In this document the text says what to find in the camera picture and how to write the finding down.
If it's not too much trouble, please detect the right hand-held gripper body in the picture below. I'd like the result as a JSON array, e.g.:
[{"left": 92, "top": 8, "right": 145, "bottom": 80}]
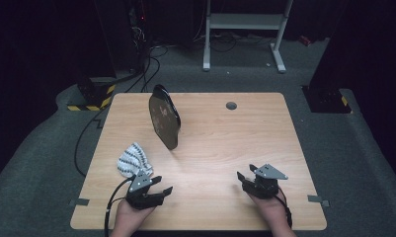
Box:
[{"left": 241, "top": 163, "right": 289, "bottom": 199}]

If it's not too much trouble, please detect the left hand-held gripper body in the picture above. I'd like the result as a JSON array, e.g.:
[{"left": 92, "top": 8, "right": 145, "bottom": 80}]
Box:
[{"left": 125, "top": 169, "right": 167, "bottom": 210}]

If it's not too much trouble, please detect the white cloth with dark pattern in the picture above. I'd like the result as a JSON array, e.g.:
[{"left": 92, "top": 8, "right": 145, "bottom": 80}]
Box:
[{"left": 116, "top": 141, "right": 154, "bottom": 179}]

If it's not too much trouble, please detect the black round mirror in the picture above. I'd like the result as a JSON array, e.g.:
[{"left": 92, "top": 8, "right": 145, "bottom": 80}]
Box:
[{"left": 148, "top": 84, "right": 182, "bottom": 151}]

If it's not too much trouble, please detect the person's left hand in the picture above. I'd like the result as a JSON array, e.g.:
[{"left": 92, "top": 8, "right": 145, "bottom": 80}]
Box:
[{"left": 115, "top": 198, "right": 155, "bottom": 233}]

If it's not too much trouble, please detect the person's right hand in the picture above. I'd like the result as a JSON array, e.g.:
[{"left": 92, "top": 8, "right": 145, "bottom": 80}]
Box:
[{"left": 248, "top": 193, "right": 290, "bottom": 231}]

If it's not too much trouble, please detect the gray tape piece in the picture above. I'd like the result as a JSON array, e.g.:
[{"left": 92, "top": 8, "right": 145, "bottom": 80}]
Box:
[
  {"left": 68, "top": 197, "right": 91, "bottom": 207},
  {"left": 306, "top": 194, "right": 331, "bottom": 208}
]

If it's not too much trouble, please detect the black base with yellow tape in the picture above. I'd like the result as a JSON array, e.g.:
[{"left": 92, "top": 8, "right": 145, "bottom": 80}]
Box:
[{"left": 301, "top": 85, "right": 354, "bottom": 115}]

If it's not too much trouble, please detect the black yellow striped base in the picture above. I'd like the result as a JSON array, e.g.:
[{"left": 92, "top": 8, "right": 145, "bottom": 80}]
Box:
[{"left": 66, "top": 77, "right": 117, "bottom": 113}]

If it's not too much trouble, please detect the white metal stand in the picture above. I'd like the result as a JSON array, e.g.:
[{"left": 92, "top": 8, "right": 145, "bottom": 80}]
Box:
[{"left": 202, "top": 0, "right": 294, "bottom": 74}]

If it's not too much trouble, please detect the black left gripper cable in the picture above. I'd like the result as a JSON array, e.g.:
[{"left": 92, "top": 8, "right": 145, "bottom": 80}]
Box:
[{"left": 104, "top": 176, "right": 137, "bottom": 237}]

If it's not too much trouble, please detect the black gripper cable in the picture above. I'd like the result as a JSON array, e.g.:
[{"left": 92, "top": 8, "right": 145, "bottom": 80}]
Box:
[
  {"left": 104, "top": 176, "right": 137, "bottom": 237},
  {"left": 274, "top": 187, "right": 294, "bottom": 229}
]

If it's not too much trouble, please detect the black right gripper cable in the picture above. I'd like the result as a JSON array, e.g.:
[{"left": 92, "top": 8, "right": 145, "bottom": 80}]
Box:
[{"left": 274, "top": 187, "right": 294, "bottom": 229}]

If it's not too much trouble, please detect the long black floor cable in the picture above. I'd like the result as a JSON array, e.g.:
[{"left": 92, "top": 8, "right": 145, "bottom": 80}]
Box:
[{"left": 73, "top": 106, "right": 114, "bottom": 178}]

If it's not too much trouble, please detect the bundle of black floor cables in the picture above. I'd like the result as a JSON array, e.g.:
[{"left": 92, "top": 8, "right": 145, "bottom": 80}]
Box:
[{"left": 123, "top": 44, "right": 170, "bottom": 94}]

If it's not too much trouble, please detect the dark equipment tower with wires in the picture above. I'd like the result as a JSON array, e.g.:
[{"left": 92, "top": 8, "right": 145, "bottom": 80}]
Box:
[{"left": 127, "top": 0, "right": 151, "bottom": 73}]

